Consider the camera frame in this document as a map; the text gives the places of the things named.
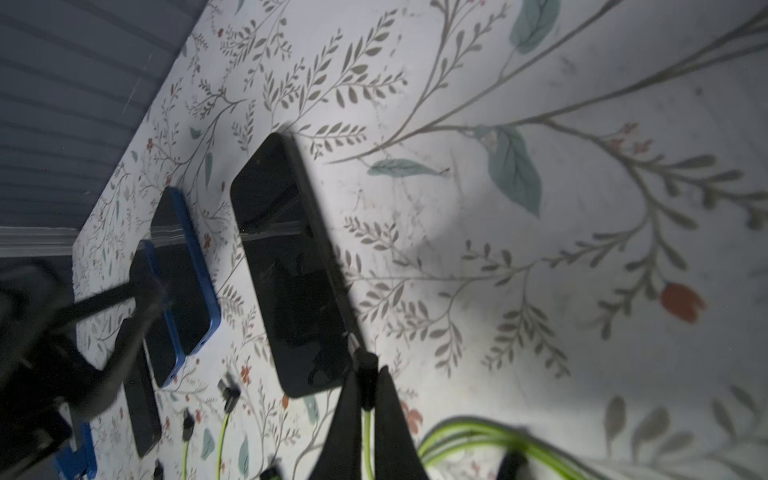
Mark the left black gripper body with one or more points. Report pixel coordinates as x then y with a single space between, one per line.
42 369

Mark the green wired earphones tangle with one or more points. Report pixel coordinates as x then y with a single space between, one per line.
459 436

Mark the small black smartphone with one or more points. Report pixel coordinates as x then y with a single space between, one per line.
141 405

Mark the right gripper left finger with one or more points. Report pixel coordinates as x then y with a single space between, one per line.
340 456

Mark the blue marker pen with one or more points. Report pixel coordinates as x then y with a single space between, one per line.
79 463

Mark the blue case smartphone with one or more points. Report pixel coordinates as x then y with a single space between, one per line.
194 308
162 340

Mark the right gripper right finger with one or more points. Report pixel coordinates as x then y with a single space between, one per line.
395 455

